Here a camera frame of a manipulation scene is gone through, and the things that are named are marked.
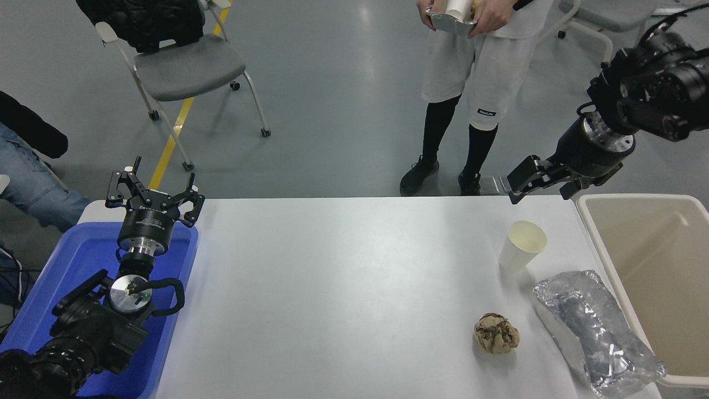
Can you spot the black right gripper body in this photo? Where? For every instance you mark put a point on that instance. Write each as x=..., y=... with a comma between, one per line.
x=581, y=152

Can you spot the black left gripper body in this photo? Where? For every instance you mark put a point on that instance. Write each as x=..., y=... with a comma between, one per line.
x=147, y=221

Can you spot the white paper cup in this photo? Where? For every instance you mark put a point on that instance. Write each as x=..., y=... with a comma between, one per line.
x=515, y=252
x=457, y=8

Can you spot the foil tray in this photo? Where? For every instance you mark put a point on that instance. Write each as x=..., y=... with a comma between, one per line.
x=451, y=25
x=592, y=327

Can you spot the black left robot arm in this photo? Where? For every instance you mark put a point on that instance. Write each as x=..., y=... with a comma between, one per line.
x=88, y=332

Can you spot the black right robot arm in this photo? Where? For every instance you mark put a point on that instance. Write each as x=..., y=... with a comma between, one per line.
x=659, y=88

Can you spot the standing person's left hand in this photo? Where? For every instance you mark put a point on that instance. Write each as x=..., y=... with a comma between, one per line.
x=496, y=14

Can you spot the standing person's right hand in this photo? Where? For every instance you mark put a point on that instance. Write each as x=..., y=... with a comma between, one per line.
x=426, y=14

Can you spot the blue plastic tray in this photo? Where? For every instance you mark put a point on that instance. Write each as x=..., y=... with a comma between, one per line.
x=66, y=260

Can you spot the seated person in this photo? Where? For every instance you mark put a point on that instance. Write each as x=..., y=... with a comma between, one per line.
x=33, y=177

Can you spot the standing person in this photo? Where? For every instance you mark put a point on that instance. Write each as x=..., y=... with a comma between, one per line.
x=482, y=72

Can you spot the large pale bin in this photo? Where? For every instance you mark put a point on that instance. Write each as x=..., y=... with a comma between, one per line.
x=664, y=277

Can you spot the crumpled foil tray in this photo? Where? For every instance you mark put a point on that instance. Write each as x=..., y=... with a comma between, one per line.
x=592, y=327

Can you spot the grey wheeled chair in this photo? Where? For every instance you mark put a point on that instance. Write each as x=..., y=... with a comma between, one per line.
x=188, y=66
x=604, y=14

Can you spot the white power strip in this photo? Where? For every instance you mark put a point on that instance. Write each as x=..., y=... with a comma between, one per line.
x=663, y=11

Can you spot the black jacket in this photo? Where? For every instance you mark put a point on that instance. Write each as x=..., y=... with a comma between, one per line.
x=144, y=22

